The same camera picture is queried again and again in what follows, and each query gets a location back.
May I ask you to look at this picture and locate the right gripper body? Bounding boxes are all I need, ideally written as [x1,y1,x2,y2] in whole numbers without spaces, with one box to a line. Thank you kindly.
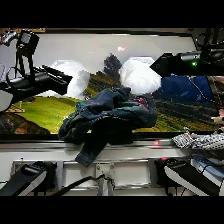
[149,52,183,78]

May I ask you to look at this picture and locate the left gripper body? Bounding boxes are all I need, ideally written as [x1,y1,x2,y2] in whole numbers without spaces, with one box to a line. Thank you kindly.
[31,64,74,96]

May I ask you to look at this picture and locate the blue jeans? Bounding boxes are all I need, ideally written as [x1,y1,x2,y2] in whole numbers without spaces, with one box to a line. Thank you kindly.
[58,86,159,168]

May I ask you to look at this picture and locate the black and white patterned garment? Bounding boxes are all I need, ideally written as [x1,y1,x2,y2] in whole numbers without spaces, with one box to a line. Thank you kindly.
[171,131,224,152]

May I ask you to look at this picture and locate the light blue garment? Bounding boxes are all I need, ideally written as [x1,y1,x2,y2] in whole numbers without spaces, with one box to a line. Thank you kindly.
[189,151,224,184]

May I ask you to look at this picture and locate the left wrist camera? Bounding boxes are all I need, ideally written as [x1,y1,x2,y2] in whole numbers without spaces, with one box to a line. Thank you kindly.
[14,29,41,83]

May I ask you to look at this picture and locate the silver frame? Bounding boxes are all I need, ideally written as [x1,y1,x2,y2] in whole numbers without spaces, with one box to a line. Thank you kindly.
[0,139,224,197]

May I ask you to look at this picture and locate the black cable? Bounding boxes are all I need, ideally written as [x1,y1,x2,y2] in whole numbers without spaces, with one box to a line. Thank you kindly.
[49,174,115,197]

